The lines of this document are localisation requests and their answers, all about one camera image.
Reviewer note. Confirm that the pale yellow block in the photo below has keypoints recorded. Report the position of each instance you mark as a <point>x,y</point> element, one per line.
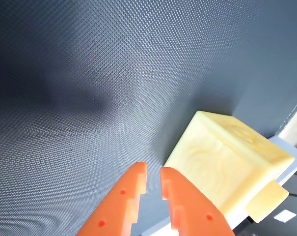
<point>219,167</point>

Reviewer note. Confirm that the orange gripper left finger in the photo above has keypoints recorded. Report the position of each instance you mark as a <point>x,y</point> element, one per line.
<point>114,211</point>

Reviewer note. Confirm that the dark grey textured mat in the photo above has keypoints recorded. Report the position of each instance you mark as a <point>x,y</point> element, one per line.
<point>101,73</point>

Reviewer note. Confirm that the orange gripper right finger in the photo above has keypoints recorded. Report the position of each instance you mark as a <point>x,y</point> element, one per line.
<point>195,214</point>

